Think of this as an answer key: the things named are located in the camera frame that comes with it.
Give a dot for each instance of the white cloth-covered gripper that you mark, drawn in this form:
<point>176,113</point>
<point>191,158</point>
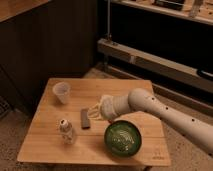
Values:
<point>110,108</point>

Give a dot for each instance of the small clear plastic bottle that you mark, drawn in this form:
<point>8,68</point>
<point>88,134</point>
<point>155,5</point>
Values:
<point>67,131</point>

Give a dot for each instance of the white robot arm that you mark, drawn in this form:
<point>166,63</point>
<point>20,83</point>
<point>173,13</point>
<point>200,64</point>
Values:
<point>196,131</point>

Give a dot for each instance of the dark brown rectangular bar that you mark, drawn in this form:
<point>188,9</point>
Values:
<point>85,122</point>

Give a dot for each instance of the green glass bowl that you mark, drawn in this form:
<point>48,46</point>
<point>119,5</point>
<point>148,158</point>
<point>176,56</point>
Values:
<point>122,138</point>

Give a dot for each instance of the wooden low table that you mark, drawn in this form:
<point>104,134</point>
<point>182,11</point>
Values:
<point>44,143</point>

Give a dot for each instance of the clear plastic cup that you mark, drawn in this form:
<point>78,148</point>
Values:
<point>62,91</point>

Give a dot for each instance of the metal vertical pole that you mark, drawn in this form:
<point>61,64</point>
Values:
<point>108,20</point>

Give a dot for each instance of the long wooden bench beam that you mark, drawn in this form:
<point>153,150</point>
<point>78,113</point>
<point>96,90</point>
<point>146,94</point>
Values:
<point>167,68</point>

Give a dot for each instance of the upper wooden shelf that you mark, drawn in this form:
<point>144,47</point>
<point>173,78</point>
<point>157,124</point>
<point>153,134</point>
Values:
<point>194,10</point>

